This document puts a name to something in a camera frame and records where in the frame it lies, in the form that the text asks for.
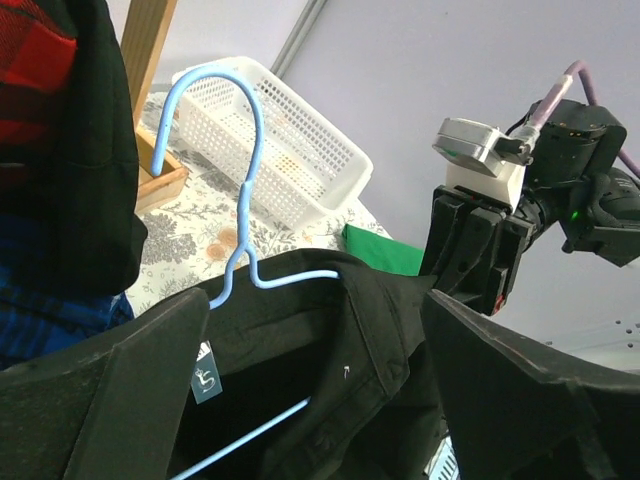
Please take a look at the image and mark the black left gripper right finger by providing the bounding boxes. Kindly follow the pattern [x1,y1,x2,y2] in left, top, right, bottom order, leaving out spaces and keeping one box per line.
[422,290,639,479]

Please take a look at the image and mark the wooden clothes rack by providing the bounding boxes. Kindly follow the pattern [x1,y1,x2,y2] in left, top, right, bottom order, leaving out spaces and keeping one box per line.
[120,0,188,215]

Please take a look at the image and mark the red plaid shirt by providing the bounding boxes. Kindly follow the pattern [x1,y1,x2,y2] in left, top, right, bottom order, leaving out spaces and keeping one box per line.
[1,1,78,164]

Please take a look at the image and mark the white plastic basket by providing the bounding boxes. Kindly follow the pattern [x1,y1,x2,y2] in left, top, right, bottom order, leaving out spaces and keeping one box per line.
[178,56,373,230]

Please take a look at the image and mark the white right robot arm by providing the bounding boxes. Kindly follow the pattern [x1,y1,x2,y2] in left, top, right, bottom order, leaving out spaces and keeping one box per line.
[419,100,639,315]

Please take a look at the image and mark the light blue wire hanger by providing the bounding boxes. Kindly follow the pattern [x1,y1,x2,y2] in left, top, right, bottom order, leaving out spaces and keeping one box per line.
[151,67,344,480]

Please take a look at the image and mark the blue plaid shirt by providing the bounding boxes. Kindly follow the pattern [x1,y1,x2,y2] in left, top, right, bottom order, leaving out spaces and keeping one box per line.
[1,213,135,370]

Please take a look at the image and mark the black button shirt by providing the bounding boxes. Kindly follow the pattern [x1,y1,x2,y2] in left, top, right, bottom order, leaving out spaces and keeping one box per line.
[171,249,442,479]

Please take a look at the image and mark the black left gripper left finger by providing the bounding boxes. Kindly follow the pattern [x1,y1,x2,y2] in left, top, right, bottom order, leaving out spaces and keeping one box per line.
[1,288,209,479]

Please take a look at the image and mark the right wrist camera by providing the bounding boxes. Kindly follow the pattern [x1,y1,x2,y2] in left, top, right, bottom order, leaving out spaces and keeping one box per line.
[433,118,539,211]

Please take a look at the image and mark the green cloth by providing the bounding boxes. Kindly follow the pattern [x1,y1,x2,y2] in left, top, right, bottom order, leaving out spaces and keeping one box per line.
[342,224,423,276]

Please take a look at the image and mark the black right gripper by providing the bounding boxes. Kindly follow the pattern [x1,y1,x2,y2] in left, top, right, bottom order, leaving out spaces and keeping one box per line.
[419,186,538,316]

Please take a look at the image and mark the black hanging shirt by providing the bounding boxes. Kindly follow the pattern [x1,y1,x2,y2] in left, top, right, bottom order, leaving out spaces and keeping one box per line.
[1,1,147,295]

